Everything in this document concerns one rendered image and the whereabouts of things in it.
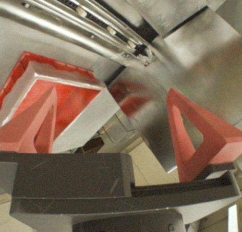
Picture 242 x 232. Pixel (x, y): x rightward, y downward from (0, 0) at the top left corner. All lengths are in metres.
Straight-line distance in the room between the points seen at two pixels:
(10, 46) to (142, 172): 7.67
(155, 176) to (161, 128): 7.11
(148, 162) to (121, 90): 7.05
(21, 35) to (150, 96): 0.49
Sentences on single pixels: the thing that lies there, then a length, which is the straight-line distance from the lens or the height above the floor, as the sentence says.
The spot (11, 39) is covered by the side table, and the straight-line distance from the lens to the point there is 0.54.
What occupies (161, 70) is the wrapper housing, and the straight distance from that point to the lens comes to 0.75.
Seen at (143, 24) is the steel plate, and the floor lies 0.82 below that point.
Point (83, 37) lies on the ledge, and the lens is 0.56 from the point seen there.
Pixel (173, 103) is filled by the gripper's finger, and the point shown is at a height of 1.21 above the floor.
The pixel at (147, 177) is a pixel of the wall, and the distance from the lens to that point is 7.97.
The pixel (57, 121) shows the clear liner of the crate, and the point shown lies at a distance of 0.86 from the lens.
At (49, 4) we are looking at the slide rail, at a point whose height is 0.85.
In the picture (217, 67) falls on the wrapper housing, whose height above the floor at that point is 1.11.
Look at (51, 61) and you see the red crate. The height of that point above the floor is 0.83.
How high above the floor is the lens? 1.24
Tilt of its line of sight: 18 degrees down
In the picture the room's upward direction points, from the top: 145 degrees clockwise
